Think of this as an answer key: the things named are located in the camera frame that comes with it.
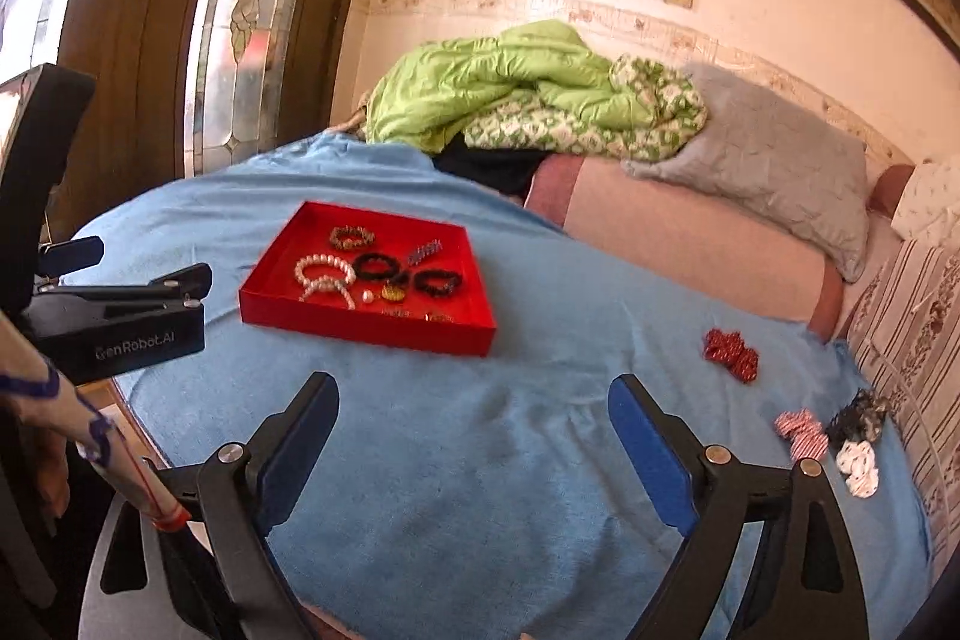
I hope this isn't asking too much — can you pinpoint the white printed cloth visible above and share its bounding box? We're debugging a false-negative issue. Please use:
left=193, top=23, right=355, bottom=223
left=892, top=158, right=960, bottom=247

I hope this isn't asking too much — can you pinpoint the black cloth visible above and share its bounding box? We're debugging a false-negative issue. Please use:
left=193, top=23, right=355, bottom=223
left=433, top=134, right=552, bottom=199

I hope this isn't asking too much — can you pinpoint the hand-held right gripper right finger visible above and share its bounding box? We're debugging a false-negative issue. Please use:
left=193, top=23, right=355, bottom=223
left=607, top=374, right=871, bottom=640

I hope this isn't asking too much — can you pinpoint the grey quilted pillow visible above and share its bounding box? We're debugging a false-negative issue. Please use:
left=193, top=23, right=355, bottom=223
left=622, top=62, right=871, bottom=283

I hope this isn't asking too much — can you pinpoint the black lace scrunchie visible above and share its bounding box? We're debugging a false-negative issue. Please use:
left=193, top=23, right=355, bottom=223
left=825, top=389, right=890, bottom=442

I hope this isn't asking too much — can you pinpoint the wooden window frame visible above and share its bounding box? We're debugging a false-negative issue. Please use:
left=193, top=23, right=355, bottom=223
left=52, top=0, right=395, bottom=236

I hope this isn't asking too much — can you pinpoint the red polka dot scrunchie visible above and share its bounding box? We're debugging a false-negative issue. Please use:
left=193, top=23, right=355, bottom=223
left=703, top=328, right=760, bottom=384

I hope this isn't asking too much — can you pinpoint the white scrunchie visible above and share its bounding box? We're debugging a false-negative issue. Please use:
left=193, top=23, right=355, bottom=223
left=835, top=439, right=880, bottom=498

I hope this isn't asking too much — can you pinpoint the white printed stick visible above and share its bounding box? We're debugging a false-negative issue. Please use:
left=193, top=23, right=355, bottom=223
left=0, top=310, right=190, bottom=534

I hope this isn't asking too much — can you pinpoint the red tray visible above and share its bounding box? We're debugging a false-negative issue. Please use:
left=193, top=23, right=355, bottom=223
left=238, top=201, right=498, bottom=357

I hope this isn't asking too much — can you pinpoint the striped floral cushion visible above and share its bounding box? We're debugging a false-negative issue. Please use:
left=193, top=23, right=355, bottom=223
left=844, top=239, right=960, bottom=566

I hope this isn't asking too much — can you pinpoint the pink folded quilt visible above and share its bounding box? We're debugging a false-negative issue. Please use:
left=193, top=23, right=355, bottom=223
left=525, top=154, right=845, bottom=341

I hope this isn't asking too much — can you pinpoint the person's left hand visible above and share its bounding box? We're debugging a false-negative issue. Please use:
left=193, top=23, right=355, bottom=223
left=7, top=415, right=72, bottom=521

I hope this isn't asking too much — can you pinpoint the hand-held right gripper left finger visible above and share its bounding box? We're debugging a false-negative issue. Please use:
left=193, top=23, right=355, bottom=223
left=97, top=371, right=340, bottom=640

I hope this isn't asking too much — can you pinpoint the stained glass window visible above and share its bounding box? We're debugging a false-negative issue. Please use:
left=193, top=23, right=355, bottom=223
left=184, top=0, right=331, bottom=180

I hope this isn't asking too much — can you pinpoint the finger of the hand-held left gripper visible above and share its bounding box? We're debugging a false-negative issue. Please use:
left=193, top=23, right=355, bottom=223
left=37, top=263, right=215, bottom=311
left=37, top=235, right=104, bottom=274

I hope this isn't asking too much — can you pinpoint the green patterned quilt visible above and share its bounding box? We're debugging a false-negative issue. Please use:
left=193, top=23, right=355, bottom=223
left=366, top=19, right=708, bottom=163

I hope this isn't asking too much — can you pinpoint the red plaid scrunchie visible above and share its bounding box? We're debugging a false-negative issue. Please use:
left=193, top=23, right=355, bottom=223
left=775, top=409, right=830, bottom=462

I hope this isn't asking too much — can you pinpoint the blue blanket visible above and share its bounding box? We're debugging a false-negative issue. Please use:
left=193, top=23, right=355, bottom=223
left=66, top=131, right=935, bottom=640

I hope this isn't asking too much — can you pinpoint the pearl necklace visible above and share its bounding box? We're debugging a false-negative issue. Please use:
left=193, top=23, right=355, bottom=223
left=294, top=254, right=376, bottom=311

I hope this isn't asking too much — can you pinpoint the pink pillow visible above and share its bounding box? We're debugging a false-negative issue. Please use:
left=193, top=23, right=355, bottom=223
left=866, top=164, right=917, bottom=217

